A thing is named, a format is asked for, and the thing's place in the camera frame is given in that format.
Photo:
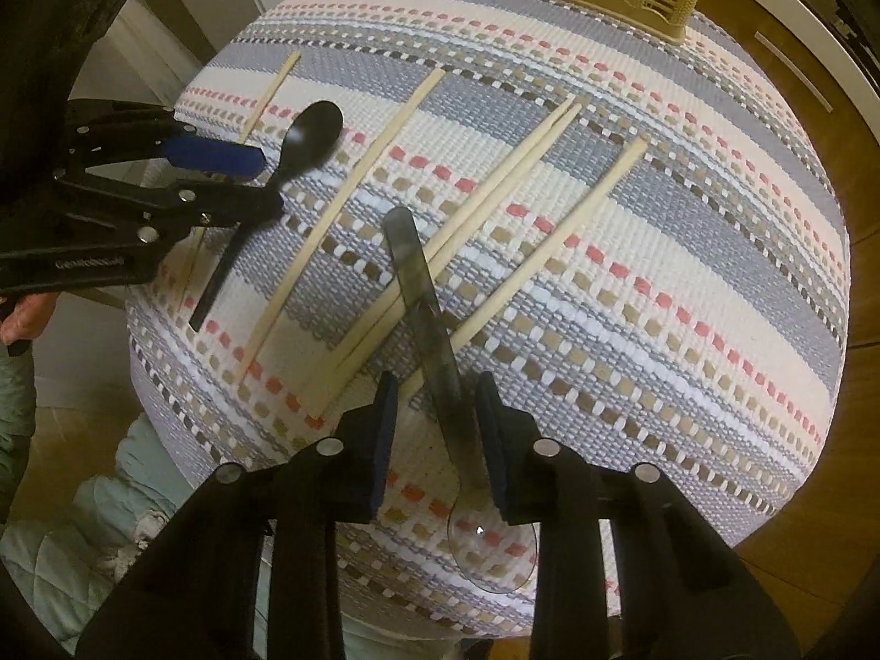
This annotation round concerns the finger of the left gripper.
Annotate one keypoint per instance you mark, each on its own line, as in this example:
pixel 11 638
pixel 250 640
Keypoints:
pixel 89 211
pixel 213 154

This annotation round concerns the person left hand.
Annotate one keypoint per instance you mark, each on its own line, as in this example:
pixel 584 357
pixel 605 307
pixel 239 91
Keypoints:
pixel 29 318

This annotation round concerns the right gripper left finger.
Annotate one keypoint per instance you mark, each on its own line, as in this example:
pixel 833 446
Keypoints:
pixel 192 593

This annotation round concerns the black plastic spoon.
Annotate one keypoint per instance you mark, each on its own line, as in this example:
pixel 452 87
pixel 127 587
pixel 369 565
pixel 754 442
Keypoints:
pixel 308 143

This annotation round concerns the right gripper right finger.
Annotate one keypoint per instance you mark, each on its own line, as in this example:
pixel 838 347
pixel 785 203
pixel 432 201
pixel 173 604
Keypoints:
pixel 683 591

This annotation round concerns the striped woven table mat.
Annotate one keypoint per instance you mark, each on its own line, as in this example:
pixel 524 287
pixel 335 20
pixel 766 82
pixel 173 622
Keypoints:
pixel 697 321

